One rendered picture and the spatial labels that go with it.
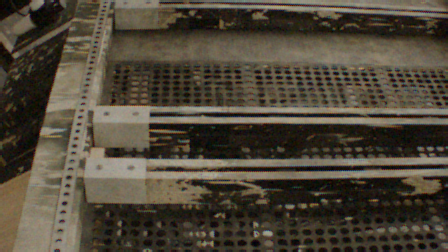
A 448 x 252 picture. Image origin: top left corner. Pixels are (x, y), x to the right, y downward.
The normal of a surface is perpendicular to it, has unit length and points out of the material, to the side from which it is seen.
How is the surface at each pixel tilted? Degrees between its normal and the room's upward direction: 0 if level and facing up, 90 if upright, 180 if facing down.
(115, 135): 90
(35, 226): 60
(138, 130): 90
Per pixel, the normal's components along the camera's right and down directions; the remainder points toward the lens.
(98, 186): 0.04, 0.61
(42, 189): 0.04, -0.80
